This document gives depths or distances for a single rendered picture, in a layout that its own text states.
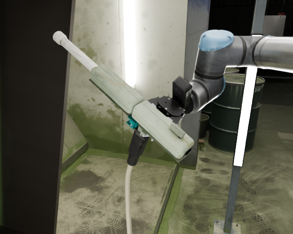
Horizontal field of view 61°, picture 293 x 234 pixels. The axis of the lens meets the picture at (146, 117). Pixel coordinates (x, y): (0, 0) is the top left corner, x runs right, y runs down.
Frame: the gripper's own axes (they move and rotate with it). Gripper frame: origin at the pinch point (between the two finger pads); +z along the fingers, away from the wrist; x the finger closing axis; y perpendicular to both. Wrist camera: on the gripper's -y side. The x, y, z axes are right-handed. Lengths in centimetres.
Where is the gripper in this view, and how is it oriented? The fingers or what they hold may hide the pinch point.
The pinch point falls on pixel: (141, 126)
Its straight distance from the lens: 58.2
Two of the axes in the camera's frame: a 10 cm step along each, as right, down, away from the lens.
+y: -2.7, 6.6, 7.1
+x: -7.0, -6.4, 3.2
